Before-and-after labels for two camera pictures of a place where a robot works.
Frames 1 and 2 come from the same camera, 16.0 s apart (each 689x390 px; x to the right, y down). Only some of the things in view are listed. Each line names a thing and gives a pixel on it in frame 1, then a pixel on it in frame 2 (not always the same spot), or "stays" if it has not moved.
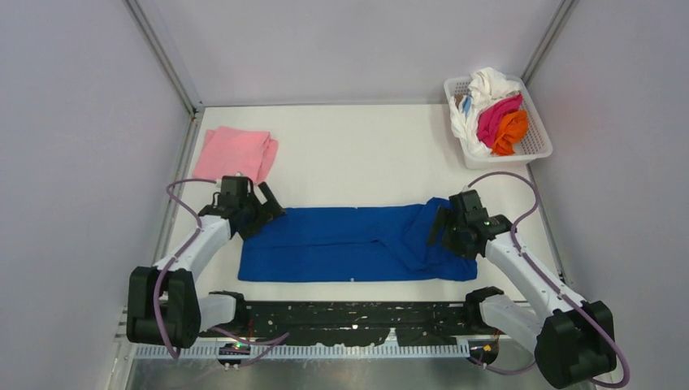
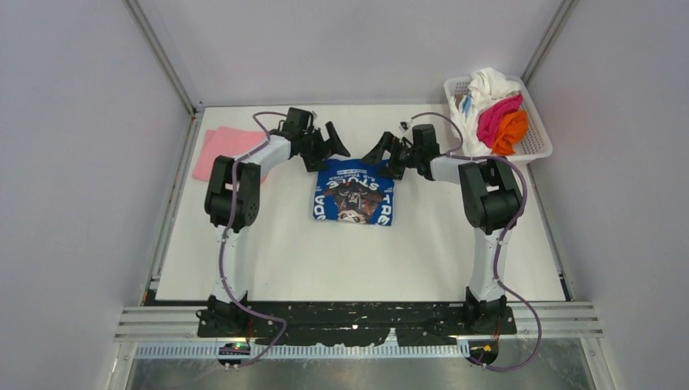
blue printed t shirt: [370, 244] to [353, 191]
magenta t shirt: [490, 116] stays
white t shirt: [485, 85] stays
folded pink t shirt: [227, 150] stays
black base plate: [424, 323] stays
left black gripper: [258, 206] to [320, 148]
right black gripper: [446, 228] to [395, 155]
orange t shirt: [513, 130] stays
